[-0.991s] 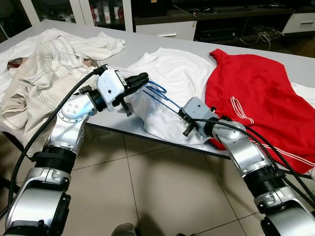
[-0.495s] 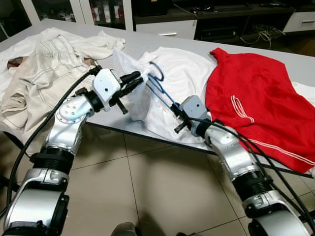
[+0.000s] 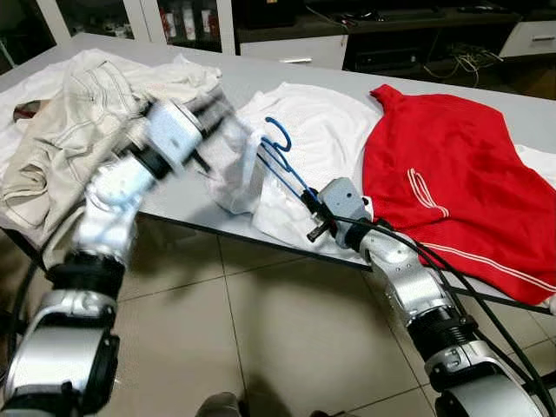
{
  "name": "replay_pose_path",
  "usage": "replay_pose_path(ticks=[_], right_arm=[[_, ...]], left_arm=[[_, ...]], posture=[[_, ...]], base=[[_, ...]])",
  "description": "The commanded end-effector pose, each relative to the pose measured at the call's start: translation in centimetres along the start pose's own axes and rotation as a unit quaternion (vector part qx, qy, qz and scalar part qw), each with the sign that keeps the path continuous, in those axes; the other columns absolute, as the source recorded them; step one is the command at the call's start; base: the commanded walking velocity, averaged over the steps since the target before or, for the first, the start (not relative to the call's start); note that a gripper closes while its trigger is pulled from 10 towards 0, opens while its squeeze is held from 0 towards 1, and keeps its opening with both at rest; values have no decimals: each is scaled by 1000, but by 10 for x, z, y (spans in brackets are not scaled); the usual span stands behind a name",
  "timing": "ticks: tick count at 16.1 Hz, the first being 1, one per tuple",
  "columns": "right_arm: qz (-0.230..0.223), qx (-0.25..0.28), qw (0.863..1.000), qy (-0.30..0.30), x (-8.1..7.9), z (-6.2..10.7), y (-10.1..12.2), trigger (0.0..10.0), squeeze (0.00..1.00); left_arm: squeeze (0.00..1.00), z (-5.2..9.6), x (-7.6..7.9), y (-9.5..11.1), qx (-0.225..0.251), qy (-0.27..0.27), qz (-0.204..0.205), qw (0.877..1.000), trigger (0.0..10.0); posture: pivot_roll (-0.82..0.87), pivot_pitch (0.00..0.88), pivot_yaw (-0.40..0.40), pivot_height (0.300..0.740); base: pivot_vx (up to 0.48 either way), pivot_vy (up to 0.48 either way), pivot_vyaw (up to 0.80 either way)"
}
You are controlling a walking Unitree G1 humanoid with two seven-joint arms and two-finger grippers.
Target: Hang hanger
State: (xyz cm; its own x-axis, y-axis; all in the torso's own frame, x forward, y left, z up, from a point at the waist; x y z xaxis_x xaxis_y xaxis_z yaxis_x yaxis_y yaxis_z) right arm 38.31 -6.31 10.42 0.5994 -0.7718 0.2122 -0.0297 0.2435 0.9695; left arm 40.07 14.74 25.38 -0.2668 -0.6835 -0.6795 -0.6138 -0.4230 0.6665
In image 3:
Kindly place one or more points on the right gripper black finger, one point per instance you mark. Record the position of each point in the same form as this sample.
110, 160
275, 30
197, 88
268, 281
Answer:
308, 207
316, 198

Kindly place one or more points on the blue plastic hanger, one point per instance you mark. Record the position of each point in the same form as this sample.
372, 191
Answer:
287, 137

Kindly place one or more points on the white t-shirt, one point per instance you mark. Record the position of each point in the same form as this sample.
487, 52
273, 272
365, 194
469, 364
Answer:
330, 130

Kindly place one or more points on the cream jacket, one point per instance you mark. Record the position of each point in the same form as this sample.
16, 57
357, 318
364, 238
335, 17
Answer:
69, 148

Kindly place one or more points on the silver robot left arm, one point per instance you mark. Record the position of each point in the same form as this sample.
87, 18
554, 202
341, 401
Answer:
113, 217

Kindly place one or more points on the large white cloth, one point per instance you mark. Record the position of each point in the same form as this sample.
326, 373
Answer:
200, 74

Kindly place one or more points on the white glass-door cabinet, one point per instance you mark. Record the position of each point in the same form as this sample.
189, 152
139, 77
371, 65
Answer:
226, 26

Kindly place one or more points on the black TV stand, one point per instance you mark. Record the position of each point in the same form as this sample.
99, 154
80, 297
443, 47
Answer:
391, 61

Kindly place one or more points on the red garment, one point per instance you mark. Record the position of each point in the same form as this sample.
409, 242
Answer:
469, 156

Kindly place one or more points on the plain white garment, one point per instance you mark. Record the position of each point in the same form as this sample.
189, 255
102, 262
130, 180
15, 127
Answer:
540, 169

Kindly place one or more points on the grey robot left leg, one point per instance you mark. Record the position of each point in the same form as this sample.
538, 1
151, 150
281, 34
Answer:
219, 406

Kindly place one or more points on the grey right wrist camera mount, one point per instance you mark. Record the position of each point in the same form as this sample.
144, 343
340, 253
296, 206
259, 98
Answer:
346, 201

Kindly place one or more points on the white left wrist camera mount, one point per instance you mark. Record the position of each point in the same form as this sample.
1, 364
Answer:
174, 135

